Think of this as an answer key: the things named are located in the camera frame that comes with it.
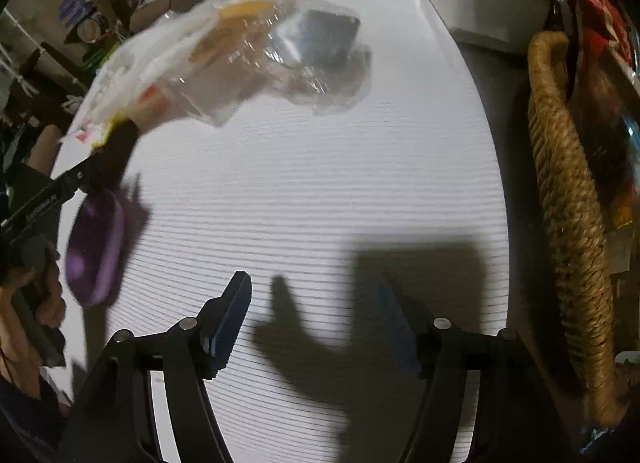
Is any white ribbed table mat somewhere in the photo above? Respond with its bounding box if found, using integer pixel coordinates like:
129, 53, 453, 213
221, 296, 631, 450
50, 0, 512, 463

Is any green bag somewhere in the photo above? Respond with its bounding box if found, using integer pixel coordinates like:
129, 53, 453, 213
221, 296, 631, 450
84, 47, 119, 72

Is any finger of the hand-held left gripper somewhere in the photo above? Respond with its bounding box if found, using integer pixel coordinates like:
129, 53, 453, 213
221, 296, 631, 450
91, 118, 144, 194

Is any purple plastic dish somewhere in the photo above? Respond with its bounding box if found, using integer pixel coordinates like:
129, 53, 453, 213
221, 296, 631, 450
65, 190, 126, 307

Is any clear plastic bag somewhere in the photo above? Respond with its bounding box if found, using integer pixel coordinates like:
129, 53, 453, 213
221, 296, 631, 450
90, 0, 374, 144

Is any person's left hand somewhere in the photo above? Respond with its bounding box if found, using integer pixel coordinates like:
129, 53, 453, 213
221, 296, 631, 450
0, 244, 67, 396

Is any stack of purple boxes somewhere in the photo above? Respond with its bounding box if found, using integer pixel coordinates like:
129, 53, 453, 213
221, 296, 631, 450
57, 0, 99, 20

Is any round tin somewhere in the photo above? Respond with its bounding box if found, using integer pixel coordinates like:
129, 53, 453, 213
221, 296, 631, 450
77, 13, 109, 44

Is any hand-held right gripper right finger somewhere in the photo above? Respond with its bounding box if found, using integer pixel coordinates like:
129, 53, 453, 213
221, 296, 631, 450
377, 279, 583, 463

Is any woven wicker basket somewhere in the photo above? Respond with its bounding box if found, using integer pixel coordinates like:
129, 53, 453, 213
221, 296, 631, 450
527, 30, 640, 430

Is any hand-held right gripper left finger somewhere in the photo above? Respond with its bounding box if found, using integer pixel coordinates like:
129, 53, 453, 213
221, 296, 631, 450
57, 270, 252, 463

